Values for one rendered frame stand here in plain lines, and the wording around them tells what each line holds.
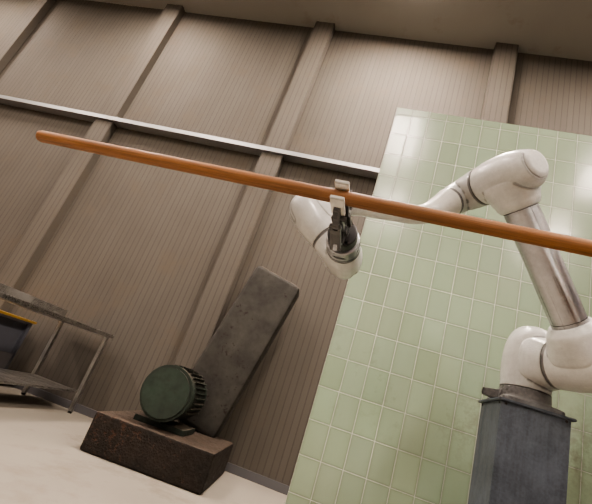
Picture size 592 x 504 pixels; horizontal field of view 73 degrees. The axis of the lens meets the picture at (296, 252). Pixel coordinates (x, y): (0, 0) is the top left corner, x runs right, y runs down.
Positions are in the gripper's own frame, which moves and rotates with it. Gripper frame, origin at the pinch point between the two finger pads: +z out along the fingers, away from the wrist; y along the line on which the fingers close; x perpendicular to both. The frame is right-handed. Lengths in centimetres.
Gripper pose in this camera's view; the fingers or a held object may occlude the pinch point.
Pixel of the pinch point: (340, 197)
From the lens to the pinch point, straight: 84.9
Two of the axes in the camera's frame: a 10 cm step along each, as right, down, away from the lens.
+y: -3.0, 8.9, -3.4
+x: -9.4, -2.3, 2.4
